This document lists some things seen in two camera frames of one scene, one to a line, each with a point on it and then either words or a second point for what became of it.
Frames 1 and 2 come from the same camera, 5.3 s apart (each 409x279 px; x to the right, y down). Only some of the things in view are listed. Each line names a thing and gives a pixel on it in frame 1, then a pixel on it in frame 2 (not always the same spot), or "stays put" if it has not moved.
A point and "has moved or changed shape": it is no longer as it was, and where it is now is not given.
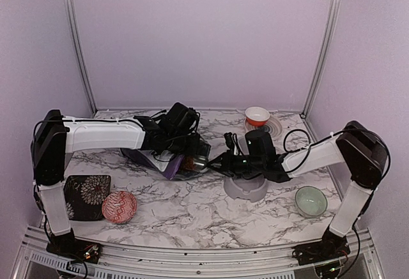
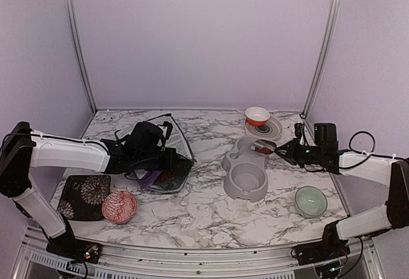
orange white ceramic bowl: x=257 y=116 stays put
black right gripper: x=227 y=164 → x=287 y=147
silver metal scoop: x=200 y=161 → x=263 y=147
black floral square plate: x=84 y=196 stays put
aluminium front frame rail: x=36 y=262 stays put
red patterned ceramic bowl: x=119 y=207 stays put
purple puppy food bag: x=167 y=163 has moved or changed shape
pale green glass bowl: x=310 y=202 stays put
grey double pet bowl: x=252 y=189 stays put
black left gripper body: x=177 y=143 → x=146 y=160
